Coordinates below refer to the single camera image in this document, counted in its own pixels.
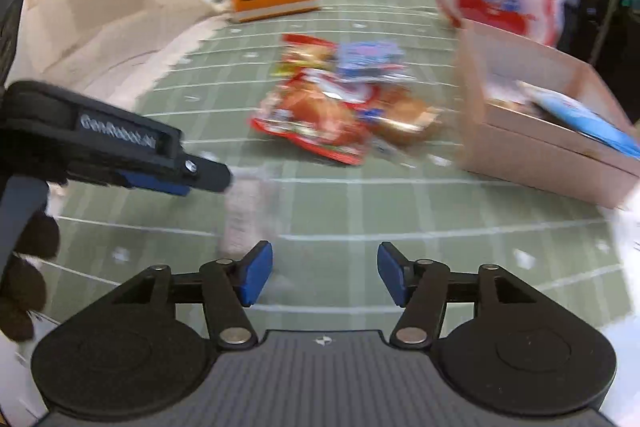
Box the red white snack packet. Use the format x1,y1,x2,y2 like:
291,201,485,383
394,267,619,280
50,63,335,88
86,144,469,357
305,72,384,108

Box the pink cardboard box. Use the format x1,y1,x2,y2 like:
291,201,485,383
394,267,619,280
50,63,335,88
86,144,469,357
457,21,640,210

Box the black piano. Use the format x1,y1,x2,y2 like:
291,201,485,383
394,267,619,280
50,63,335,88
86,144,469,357
575,0,640,78

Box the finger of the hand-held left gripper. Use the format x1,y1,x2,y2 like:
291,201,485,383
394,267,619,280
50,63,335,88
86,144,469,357
119,154,235,198

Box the green balls vacuum packet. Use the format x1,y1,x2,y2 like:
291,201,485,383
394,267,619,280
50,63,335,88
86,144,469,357
220,172,274,266

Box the golden bun packet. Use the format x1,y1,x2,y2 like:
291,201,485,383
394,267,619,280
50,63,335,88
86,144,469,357
367,87,444,148

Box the person's left hand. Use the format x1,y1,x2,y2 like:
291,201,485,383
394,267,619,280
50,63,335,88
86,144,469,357
0,209,62,343

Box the red chicken leg packet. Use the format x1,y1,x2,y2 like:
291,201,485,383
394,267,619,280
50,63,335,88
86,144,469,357
250,72,374,166

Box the green checked tablecloth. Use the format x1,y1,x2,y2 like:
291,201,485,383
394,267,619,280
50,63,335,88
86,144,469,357
30,0,626,344

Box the purple cartoon snack packet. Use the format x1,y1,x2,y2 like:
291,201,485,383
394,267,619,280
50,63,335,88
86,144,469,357
335,41,417,82

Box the blue snack packet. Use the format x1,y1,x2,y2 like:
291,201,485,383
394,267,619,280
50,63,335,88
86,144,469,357
520,82,640,158

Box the red yellow snack packet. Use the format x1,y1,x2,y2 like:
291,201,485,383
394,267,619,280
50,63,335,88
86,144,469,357
277,33,342,76

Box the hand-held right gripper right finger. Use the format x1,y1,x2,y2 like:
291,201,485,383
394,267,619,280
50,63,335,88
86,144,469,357
377,241,541,349

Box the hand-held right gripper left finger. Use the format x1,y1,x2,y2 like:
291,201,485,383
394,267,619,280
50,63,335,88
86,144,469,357
112,240,274,349

